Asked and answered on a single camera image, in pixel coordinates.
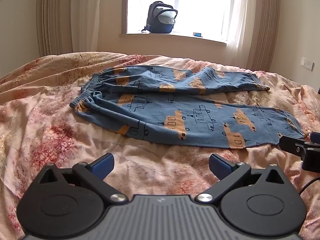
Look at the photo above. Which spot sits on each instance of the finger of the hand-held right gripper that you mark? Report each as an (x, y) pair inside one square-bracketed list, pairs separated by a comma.
[(292, 145), (315, 137)]

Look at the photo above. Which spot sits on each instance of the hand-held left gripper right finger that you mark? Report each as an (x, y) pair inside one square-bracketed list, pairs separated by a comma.
[(220, 167)]

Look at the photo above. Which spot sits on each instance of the white wall socket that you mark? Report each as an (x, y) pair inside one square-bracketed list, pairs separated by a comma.
[(308, 63)]

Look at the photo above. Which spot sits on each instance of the white sheer curtain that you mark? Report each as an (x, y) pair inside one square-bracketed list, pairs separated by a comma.
[(237, 25), (100, 17)]

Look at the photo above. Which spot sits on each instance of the white window sill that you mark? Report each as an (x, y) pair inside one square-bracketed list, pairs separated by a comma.
[(175, 37)]

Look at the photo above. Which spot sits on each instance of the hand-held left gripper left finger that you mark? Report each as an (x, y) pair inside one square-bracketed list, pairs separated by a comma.
[(103, 165)]

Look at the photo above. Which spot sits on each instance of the beige pleated curtain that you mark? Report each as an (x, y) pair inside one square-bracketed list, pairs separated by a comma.
[(55, 17), (263, 25)]

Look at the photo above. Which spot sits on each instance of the small blue box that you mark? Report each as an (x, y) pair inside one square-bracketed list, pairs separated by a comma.
[(197, 34)]

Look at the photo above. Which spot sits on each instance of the white framed window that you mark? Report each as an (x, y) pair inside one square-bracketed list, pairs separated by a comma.
[(200, 5)]

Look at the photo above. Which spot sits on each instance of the dark blue backpack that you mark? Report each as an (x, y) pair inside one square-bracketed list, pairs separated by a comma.
[(160, 17)]

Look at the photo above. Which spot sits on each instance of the pink floral blanket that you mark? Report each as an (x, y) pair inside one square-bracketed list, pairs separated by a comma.
[(50, 120)]

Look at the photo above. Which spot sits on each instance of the blue patterned pants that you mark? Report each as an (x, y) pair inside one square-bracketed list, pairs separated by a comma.
[(160, 115)]

